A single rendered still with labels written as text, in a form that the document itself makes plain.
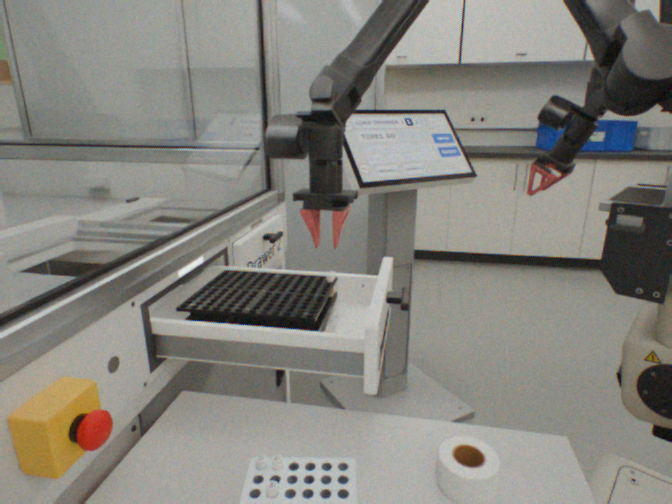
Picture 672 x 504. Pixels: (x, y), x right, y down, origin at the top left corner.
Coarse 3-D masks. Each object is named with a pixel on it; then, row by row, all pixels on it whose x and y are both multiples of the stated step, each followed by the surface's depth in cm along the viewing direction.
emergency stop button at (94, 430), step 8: (88, 416) 45; (96, 416) 45; (104, 416) 46; (80, 424) 46; (88, 424) 45; (96, 424) 45; (104, 424) 46; (112, 424) 47; (80, 432) 44; (88, 432) 44; (96, 432) 45; (104, 432) 46; (80, 440) 44; (88, 440) 44; (96, 440) 45; (104, 440) 46; (88, 448) 45; (96, 448) 46
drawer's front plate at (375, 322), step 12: (384, 264) 80; (384, 276) 74; (384, 288) 69; (372, 300) 65; (384, 300) 66; (372, 312) 61; (384, 312) 68; (372, 324) 58; (384, 324) 69; (372, 336) 58; (372, 348) 58; (384, 348) 72; (372, 360) 59; (372, 372) 59; (372, 384) 60
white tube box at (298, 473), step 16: (288, 464) 52; (304, 464) 52; (320, 464) 52; (336, 464) 52; (352, 464) 52; (256, 480) 51; (272, 480) 50; (288, 480) 50; (304, 480) 50; (320, 480) 50; (336, 480) 50; (352, 480) 50; (256, 496) 49; (288, 496) 49; (304, 496) 49; (320, 496) 48; (336, 496) 48; (352, 496) 48
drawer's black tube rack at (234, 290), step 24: (216, 288) 76; (240, 288) 77; (264, 288) 76; (288, 288) 76; (312, 288) 76; (192, 312) 69; (216, 312) 68; (240, 312) 67; (264, 312) 68; (288, 312) 68
